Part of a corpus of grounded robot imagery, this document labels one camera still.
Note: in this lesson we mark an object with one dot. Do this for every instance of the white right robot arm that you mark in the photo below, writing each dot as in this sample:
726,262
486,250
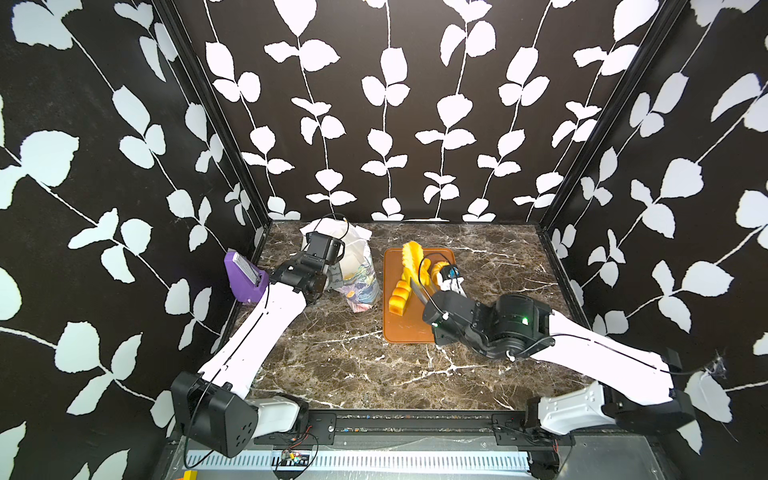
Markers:
631,389

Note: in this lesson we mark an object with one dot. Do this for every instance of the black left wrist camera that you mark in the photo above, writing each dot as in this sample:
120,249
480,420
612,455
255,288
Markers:
323,248

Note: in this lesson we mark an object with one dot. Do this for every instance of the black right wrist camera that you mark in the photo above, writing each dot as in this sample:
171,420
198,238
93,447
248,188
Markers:
455,285

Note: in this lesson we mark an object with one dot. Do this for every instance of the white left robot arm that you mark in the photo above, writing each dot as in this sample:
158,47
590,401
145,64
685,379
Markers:
210,405

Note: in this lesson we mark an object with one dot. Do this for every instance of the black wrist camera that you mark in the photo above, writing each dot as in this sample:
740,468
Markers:
455,285
323,248

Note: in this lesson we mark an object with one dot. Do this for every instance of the white slotted cable duct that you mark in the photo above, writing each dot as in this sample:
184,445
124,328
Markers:
429,462

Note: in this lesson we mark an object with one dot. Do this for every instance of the yellow handled metal tongs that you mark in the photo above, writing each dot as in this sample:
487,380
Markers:
424,293

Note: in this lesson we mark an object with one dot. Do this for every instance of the long ridged yellow bread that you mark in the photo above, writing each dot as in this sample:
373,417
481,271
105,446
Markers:
415,264

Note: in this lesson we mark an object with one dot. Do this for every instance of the purple plastic box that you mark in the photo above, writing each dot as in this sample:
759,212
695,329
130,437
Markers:
247,282

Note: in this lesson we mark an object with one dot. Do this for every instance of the brown plastic tray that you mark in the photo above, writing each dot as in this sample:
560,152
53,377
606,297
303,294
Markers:
408,328

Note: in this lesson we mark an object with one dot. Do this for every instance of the segmented pull-apart bread roll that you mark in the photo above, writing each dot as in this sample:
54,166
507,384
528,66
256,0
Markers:
399,298

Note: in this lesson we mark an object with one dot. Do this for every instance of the ring shaped bundt bread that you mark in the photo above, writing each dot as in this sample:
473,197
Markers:
442,272

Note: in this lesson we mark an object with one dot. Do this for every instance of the small electronics circuit board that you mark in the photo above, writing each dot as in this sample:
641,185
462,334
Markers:
292,459

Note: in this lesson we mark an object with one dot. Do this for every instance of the black front mounting rail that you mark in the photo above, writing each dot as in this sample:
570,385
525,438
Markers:
507,428

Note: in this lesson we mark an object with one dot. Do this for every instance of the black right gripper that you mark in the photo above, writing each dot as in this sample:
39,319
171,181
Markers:
438,340

